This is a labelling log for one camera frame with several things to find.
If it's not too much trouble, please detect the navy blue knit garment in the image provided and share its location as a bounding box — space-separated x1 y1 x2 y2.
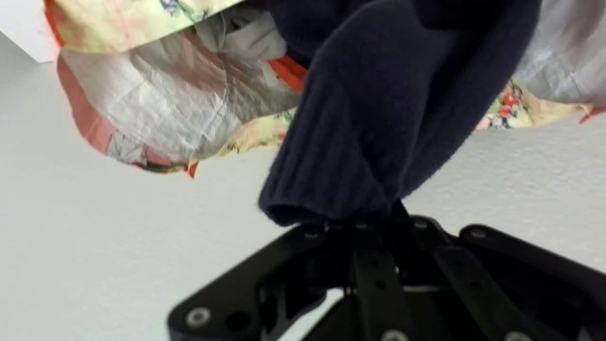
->
258 0 543 227

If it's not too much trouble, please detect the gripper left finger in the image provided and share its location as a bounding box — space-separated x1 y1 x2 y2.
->
167 219 412 341

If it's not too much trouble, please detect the floral reusable shopping bag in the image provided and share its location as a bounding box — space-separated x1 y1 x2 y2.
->
44 0 606 179

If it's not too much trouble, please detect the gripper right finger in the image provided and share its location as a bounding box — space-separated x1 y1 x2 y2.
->
392 201 606 341

